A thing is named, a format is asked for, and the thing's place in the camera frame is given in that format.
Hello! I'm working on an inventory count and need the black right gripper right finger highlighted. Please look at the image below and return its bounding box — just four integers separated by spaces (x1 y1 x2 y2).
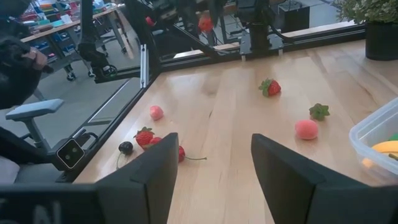
251 133 369 224

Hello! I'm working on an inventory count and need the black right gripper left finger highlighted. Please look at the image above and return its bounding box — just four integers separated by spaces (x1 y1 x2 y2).
95 132 180 224

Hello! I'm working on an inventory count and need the red toy cherry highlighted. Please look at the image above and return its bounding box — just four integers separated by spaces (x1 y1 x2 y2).
178 145 208 163

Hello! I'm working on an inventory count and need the pink toy peach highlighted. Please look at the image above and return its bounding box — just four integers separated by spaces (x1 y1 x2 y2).
294 119 319 141
149 105 165 121

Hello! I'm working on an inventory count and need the toy strawberry with long stem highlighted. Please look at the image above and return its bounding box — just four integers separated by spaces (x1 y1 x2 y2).
308 103 331 121

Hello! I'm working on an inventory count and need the toy strawberry with broad leaf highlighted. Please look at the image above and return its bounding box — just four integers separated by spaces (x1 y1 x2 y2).
258 78 282 98

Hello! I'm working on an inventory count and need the yellow toy banana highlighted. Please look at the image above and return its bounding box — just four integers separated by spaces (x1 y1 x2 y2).
362 140 398 170

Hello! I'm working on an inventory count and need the clear plastic tupperware container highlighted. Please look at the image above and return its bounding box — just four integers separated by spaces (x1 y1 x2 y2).
348 96 398 184

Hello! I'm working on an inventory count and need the black toy cherry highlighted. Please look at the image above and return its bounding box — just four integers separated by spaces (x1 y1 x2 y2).
116 141 134 170

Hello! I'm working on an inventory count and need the grey office chair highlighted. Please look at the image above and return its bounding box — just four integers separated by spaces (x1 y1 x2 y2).
0 98 65 184

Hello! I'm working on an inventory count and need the black cabinet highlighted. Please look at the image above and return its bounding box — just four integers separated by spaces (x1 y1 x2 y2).
278 1 311 34

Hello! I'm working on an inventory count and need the person's hand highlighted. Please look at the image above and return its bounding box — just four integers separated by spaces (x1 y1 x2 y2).
23 48 48 71

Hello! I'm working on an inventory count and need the person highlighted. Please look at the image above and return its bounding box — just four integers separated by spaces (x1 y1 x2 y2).
0 0 55 110

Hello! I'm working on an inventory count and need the potted green plant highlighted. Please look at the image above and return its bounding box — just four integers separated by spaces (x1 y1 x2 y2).
335 0 398 62

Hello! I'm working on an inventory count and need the wooden workbench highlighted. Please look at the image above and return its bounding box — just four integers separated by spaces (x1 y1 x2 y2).
20 6 128 82

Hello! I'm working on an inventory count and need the small silver camera box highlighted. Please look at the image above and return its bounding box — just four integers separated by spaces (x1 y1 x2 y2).
55 138 86 170

